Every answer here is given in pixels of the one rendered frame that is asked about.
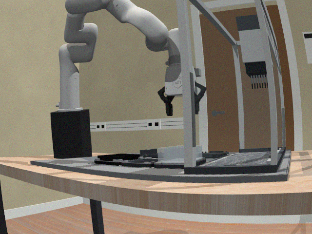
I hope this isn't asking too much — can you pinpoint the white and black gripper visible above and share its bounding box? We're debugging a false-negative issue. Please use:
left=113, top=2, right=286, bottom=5
left=158, top=63, right=182, bottom=116

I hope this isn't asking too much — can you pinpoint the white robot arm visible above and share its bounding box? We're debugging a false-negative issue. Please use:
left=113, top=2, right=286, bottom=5
left=56, top=0, right=181, bottom=112

